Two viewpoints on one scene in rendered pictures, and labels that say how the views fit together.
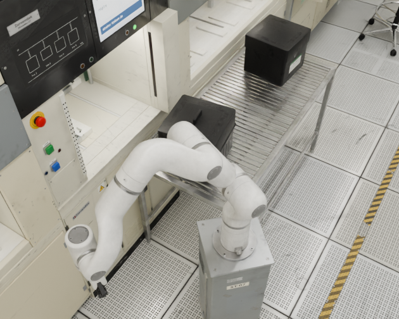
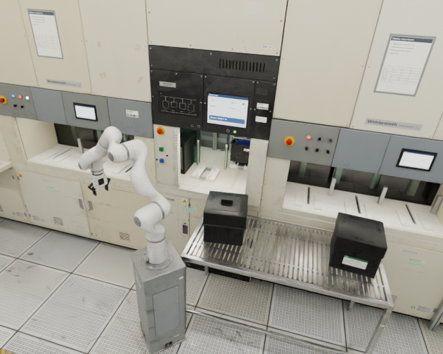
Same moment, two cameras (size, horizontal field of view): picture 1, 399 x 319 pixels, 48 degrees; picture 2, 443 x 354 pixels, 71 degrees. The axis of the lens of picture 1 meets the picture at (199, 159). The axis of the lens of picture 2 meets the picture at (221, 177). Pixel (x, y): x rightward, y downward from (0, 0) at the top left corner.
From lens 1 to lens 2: 1.91 m
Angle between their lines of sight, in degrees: 56
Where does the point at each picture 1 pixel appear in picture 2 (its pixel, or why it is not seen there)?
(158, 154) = (107, 131)
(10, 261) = (127, 181)
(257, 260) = (143, 272)
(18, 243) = not seen: hidden behind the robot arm
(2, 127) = (142, 118)
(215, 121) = (228, 210)
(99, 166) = (189, 189)
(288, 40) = (354, 235)
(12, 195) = not seen: hidden behind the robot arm
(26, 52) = (164, 97)
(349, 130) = not seen: outside the picture
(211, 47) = (328, 211)
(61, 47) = (183, 107)
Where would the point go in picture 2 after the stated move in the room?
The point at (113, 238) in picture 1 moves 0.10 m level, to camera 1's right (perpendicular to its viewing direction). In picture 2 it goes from (88, 155) to (86, 162)
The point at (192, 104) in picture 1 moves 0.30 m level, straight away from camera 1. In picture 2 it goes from (239, 199) to (277, 193)
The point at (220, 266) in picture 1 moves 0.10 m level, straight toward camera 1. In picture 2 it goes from (136, 255) to (121, 257)
